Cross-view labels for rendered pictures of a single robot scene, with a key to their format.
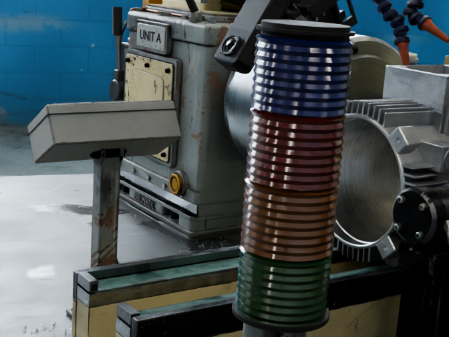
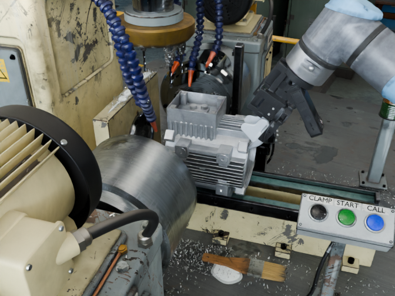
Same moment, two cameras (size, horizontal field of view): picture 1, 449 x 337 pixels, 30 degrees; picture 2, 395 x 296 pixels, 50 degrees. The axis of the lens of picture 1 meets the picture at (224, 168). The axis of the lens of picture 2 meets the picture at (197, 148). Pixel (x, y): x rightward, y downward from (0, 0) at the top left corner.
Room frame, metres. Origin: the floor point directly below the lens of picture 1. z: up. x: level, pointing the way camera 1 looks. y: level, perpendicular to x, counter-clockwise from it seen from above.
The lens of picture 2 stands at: (1.60, 0.45, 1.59)
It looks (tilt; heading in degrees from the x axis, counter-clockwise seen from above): 32 degrees down; 232
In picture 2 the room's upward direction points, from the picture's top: straight up
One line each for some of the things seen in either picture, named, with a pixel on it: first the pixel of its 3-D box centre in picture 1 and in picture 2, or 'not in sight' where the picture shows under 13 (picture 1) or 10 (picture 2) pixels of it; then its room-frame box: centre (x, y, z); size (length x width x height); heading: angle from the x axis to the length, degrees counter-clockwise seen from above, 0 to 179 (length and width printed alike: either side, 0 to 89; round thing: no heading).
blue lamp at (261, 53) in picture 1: (301, 73); not in sight; (0.52, -0.04, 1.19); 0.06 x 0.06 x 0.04
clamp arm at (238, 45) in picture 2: not in sight; (237, 91); (0.88, -0.29, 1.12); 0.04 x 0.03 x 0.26; 125
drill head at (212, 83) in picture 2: not in sight; (209, 85); (0.80, -0.51, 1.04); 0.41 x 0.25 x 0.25; 35
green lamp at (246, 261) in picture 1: (282, 280); (392, 108); (0.52, -0.04, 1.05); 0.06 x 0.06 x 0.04
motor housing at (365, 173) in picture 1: (413, 174); (212, 150); (1.01, -0.24, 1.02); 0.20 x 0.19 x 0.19; 124
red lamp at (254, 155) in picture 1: (294, 145); not in sight; (0.52, -0.04, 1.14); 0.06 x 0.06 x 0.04
